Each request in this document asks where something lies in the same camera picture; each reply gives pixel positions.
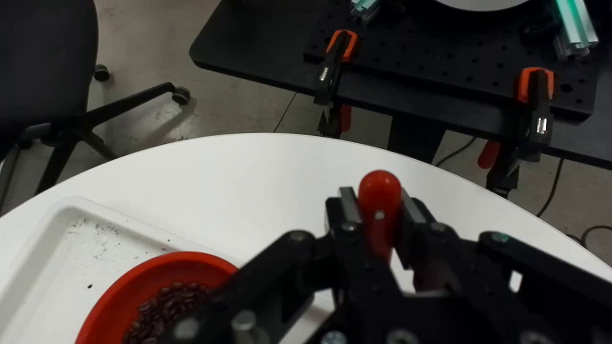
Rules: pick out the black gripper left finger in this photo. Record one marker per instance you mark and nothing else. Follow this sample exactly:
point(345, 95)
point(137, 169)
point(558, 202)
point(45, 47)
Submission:
point(269, 280)

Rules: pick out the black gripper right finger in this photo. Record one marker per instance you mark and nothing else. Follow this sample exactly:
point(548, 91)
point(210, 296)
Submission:
point(479, 275)

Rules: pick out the red plastic spoon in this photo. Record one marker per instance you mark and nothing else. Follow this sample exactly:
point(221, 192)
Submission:
point(380, 192)

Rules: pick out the red plastic bowl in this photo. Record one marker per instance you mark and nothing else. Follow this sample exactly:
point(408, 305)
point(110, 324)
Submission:
point(116, 299)

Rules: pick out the orange black bar clamp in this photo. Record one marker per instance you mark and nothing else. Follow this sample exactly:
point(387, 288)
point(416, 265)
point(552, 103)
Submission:
point(539, 122)
point(332, 70)

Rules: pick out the white plastic tray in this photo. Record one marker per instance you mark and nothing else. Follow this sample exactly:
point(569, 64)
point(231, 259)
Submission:
point(51, 255)

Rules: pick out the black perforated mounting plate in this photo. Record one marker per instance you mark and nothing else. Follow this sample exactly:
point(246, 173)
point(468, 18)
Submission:
point(447, 59)

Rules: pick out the black work table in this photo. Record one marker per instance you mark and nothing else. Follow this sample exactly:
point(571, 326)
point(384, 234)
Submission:
point(269, 40)

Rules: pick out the black office chair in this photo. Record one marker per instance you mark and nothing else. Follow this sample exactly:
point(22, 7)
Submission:
point(39, 64)

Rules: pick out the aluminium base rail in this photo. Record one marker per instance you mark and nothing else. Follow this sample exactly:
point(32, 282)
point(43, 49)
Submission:
point(575, 26)
point(364, 7)

